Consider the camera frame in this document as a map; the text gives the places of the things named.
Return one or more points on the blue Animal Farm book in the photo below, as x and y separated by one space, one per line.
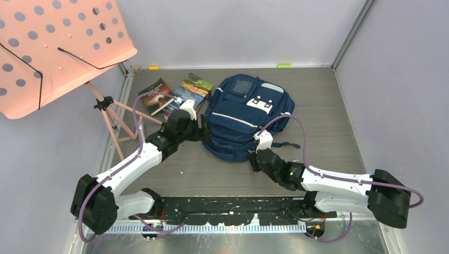
194 88

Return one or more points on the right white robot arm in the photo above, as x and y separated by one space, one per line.
379 194

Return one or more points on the aluminium frame rail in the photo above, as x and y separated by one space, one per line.
101 211

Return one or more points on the pink perforated music stand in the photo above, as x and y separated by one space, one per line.
49 48

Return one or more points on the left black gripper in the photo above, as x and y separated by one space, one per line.
201 134

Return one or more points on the black mounting base plate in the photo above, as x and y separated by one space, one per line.
233 211

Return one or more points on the navy blue student backpack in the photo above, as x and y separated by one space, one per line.
240 107

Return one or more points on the dark Three Days book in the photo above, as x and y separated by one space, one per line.
157 96

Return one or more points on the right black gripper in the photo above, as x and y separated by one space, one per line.
253 162

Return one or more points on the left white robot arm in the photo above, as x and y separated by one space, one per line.
122 178

